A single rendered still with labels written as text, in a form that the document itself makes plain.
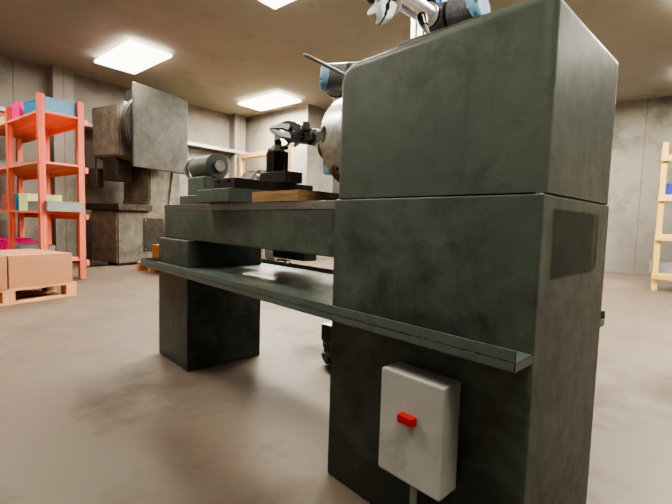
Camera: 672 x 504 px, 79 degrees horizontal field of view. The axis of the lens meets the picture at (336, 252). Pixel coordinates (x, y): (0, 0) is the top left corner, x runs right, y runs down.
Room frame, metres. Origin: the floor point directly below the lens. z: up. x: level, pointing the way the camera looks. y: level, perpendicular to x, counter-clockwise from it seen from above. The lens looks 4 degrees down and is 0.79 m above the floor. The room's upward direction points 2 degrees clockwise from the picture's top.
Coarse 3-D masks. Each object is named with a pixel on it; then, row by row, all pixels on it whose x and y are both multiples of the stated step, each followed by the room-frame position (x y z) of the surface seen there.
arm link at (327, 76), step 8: (336, 64) 1.87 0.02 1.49; (344, 64) 1.86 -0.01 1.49; (320, 72) 1.87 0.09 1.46; (328, 72) 1.86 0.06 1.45; (320, 80) 1.88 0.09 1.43; (328, 80) 1.87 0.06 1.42; (336, 80) 1.86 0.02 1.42; (320, 88) 1.92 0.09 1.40; (328, 88) 1.90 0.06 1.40; (336, 88) 1.90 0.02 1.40; (336, 96) 1.95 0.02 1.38
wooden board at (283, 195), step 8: (256, 192) 1.63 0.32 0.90; (264, 192) 1.59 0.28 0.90; (272, 192) 1.55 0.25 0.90; (280, 192) 1.51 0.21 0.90; (288, 192) 1.48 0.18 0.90; (296, 192) 1.44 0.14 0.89; (304, 192) 1.46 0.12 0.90; (312, 192) 1.48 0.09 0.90; (320, 192) 1.51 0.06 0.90; (328, 192) 1.54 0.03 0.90; (256, 200) 1.63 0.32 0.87; (264, 200) 1.59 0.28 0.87; (272, 200) 1.55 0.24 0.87; (280, 200) 1.51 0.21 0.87; (288, 200) 1.48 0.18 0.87; (296, 200) 1.44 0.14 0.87; (304, 200) 1.46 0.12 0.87; (312, 200) 1.48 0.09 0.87; (320, 200) 1.51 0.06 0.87
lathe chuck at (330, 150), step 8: (336, 104) 1.40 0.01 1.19; (328, 112) 1.39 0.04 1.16; (336, 112) 1.36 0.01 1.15; (328, 120) 1.37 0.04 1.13; (336, 120) 1.34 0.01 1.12; (328, 128) 1.36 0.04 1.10; (336, 128) 1.33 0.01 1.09; (328, 136) 1.36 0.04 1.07; (336, 136) 1.33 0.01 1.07; (320, 144) 1.39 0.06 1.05; (328, 144) 1.36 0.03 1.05; (336, 144) 1.34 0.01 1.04; (328, 152) 1.37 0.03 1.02; (336, 152) 1.35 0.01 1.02; (328, 160) 1.39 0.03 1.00; (336, 160) 1.36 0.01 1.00; (328, 168) 1.41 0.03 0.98; (336, 176) 1.42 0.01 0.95
